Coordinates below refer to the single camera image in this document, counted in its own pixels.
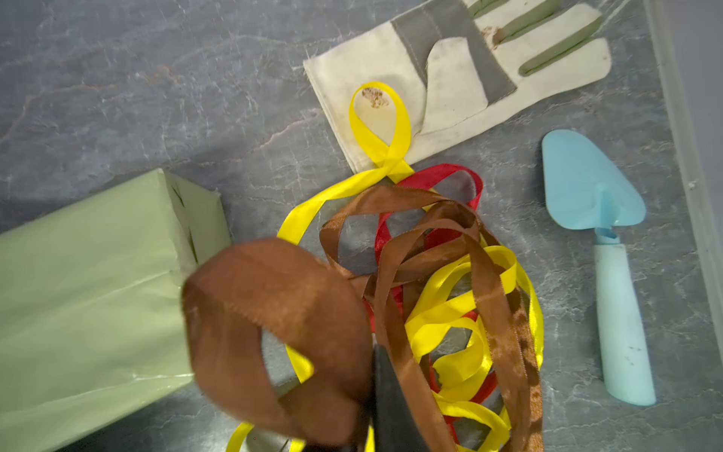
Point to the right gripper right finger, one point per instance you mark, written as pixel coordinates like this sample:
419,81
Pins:
393,424

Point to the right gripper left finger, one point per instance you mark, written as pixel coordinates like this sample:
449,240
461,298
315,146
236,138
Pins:
339,446

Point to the brown ribbon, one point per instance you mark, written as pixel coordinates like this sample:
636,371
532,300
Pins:
396,281
272,285

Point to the green gift box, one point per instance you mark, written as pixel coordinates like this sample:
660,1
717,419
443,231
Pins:
92,327

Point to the yellow ribbon of red box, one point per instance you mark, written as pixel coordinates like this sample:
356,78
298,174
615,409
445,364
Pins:
373,101

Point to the light blue garden trowel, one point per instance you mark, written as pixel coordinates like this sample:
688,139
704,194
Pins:
585,190

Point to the white gardening glove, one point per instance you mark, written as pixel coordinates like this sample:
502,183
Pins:
482,62

